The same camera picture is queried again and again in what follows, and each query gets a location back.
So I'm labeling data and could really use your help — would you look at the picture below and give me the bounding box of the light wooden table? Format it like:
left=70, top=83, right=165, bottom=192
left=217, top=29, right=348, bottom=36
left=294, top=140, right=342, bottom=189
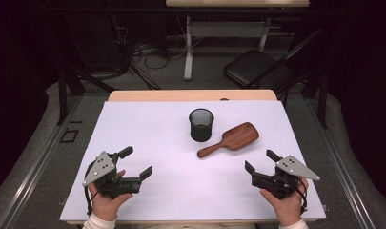
left=66, top=89, right=318, bottom=226

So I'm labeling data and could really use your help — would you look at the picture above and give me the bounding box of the metal floor rail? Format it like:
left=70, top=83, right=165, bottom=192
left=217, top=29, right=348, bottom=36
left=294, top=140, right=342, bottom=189
left=303, top=96, right=376, bottom=229
left=0, top=94, right=84, bottom=229

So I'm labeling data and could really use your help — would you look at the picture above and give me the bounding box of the right hand-held gripper black cable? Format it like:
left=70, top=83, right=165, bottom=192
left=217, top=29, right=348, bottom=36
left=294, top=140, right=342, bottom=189
left=295, top=179, right=309, bottom=215

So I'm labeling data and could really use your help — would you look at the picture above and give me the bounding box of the white-legged desk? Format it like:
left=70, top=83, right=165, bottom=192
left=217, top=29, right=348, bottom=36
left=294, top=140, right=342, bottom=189
left=165, top=0, right=311, bottom=81

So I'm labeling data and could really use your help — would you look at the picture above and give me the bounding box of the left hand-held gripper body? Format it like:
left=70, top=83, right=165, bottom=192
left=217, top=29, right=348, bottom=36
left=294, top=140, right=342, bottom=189
left=82, top=151, right=143, bottom=200

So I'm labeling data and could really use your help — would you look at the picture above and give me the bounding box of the left hand-held gripper black cable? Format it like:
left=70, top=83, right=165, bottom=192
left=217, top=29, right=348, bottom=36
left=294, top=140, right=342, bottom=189
left=83, top=160, right=101, bottom=218

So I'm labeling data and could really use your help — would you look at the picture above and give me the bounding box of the black metal stand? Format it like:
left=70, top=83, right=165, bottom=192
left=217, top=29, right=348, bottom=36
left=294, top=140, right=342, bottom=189
left=55, top=12, right=117, bottom=127

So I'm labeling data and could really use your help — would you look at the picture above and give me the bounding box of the person's left hand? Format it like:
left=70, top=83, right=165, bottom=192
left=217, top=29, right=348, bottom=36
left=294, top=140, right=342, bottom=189
left=88, top=169, right=133, bottom=222

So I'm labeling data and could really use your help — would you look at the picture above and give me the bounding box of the tangle of floor cables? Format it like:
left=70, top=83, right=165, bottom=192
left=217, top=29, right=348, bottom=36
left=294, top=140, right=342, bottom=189
left=111, top=15, right=189, bottom=91

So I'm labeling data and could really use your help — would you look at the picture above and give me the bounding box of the hand-held gripper black cable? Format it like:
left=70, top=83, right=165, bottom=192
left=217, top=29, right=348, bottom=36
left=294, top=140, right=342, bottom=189
left=83, top=160, right=101, bottom=218
left=295, top=179, right=309, bottom=215

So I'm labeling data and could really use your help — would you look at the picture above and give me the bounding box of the white board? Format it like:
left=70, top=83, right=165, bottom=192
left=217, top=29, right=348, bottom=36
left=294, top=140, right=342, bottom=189
left=59, top=99, right=327, bottom=222

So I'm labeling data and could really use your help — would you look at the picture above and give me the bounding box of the person's right hand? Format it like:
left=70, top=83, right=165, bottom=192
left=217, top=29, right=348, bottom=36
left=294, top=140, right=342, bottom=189
left=259, top=177, right=310, bottom=227

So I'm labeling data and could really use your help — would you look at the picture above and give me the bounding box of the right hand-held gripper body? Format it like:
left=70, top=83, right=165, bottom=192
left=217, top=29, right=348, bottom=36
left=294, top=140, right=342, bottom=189
left=251, top=155, right=321, bottom=200

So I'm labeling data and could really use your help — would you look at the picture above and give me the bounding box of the brown wooden hairbrush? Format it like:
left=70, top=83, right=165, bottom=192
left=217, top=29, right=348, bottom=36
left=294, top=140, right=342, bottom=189
left=196, top=121, right=260, bottom=159

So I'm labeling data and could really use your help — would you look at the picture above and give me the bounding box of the black folding chair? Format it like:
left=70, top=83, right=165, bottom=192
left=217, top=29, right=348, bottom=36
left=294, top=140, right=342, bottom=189
left=223, top=28, right=328, bottom=96

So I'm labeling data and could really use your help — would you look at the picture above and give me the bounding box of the black mesh cup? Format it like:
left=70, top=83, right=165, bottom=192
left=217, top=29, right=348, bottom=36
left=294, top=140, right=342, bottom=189
left=188, top=108, right=215, bottom=143

